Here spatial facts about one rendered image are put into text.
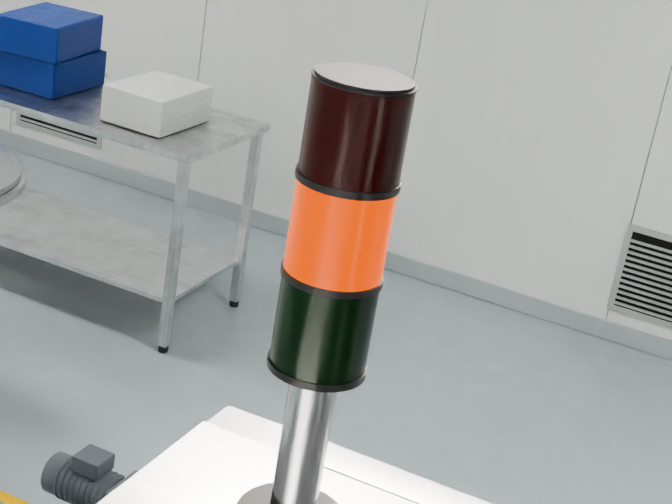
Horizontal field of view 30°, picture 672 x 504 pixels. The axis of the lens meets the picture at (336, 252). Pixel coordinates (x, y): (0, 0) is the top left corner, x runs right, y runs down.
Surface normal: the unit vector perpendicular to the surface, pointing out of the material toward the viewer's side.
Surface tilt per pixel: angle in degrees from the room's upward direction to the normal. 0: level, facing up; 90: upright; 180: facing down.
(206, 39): 90
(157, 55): 90
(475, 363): 0
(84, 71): 90
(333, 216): 90
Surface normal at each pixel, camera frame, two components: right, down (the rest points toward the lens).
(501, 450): 0.15, -0.92
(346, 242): 0.11, 0.39
